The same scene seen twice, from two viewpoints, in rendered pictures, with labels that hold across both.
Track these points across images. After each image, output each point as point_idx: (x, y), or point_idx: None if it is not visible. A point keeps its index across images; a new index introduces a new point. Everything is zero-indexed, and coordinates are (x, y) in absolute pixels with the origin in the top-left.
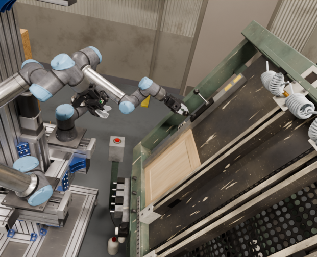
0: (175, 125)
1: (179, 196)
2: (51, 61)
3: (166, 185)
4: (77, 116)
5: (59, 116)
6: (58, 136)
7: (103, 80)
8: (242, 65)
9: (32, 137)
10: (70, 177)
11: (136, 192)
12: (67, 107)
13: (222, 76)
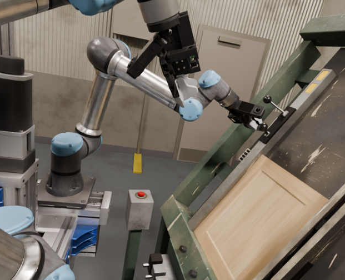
0: (223, 163)
1: (313, 254)
2: None
3: (258, 246)
4: (86, 151)
5: (59, 148)
6: (54, 187)
7: (149, 71)
8: (306, 70)
9: (13, 176)
10: (70, 264)
11: (196, 272)
12: (72, 136)
13: (282, 88)
